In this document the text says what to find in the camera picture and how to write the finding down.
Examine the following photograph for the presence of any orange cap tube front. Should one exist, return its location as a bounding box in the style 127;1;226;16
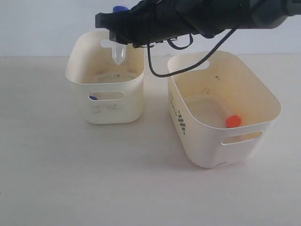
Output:
220;102;242;129

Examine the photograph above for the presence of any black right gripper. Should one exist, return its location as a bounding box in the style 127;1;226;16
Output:
95;0;195;47

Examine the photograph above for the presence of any cream plastic bin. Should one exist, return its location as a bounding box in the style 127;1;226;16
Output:
65;30;145;124
167;51;281;168

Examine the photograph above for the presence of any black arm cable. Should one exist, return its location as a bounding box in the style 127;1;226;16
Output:
147;28;238;78

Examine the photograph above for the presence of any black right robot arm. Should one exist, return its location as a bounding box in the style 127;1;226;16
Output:
95;0;301;48

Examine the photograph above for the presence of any blue cap tube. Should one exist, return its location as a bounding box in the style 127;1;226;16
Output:
89;96;98;100
111;5;128;65

